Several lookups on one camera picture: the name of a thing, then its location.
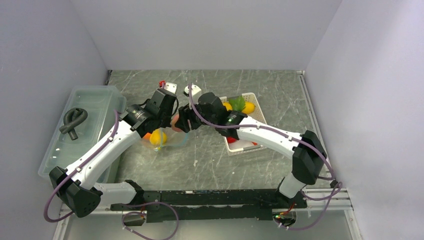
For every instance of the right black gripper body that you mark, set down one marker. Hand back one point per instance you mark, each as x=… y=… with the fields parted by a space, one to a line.
x=195 y=120

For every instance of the yellow lemon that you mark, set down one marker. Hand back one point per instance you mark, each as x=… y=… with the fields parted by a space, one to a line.
x=158 y=137
x=228 y=106

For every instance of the yellow lemon front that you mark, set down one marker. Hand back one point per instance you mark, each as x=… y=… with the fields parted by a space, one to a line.
x=158 y=137

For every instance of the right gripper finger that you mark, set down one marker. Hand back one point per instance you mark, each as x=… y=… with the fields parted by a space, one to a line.
x=184 y=114
x=184 y=125

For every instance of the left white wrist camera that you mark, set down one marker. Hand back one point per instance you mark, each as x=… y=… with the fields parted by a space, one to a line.
x=168 y=86

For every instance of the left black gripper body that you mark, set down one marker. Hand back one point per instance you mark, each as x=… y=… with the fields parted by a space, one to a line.
x=165 y=120

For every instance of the green leafy vegetable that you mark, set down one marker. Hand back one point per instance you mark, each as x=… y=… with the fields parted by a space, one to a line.
x=237 y=103

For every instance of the yellow lemon rear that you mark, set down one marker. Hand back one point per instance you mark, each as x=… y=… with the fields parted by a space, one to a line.
x=228 y=106

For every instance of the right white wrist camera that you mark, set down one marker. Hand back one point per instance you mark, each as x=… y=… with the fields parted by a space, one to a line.
x=195 y=91

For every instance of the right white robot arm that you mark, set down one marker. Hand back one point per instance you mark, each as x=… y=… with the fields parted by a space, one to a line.
x=304 y=149

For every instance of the orange tangerine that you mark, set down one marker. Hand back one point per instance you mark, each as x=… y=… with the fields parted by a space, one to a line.
x=147 y=136

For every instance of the clear zip top bag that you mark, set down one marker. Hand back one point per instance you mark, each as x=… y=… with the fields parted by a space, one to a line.
x=174 y=140

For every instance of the pink peach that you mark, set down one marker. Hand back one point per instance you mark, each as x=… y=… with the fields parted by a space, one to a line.
x=173 y=124

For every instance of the clear plastic storage box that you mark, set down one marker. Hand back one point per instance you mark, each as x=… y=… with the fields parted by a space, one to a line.
x=100 y=103

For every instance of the yellow fruit rear right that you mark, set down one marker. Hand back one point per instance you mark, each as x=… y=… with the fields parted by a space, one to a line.
x=249 y=108

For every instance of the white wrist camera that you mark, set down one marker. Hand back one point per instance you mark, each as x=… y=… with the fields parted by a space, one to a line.
x=168 y=86
x=195 y=91

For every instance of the red bell pepper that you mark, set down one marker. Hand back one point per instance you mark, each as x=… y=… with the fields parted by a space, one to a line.
x=230 y=140

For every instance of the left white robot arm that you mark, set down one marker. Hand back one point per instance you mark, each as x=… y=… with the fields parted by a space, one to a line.
x=76 y=185

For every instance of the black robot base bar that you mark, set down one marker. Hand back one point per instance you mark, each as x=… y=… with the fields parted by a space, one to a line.
x=165 y=205

